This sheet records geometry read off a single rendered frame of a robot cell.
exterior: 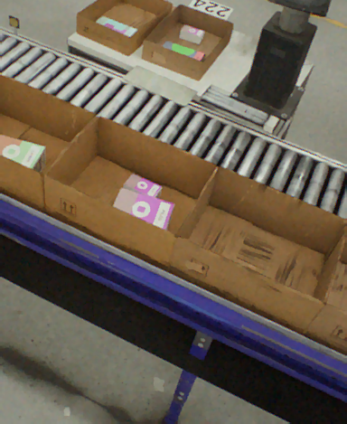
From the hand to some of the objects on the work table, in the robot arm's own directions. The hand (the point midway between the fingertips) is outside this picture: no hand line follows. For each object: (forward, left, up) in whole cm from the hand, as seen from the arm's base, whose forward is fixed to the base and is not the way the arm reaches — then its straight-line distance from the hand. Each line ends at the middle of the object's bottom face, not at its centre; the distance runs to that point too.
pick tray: (-39, -133, -19) cm, 140 cm away
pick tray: (-37, -101, -19) cm, 109 cm away
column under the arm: (-24, -59, -20) cm, 67 cm away
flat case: (-27, -101, -17) cm, 106 cm away
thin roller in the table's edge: (-12, -70, -21) cm, 74 cm away
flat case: (-30, -135, -17) cm, 139 cm away
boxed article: (-46, -102, -19) cm, 114 cm away
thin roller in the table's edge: (-9, -70, -21) cm, 74 cm away
